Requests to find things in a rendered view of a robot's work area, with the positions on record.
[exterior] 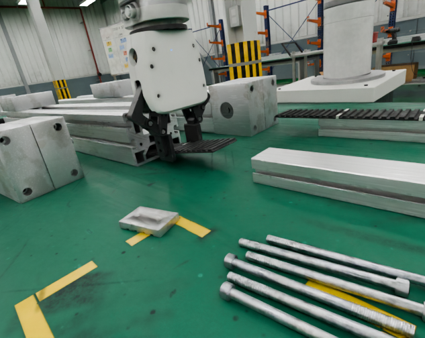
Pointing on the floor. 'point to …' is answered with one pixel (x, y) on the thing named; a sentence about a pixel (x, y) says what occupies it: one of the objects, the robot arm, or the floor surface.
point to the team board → (115, 48)
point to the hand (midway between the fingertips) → (180, 142)
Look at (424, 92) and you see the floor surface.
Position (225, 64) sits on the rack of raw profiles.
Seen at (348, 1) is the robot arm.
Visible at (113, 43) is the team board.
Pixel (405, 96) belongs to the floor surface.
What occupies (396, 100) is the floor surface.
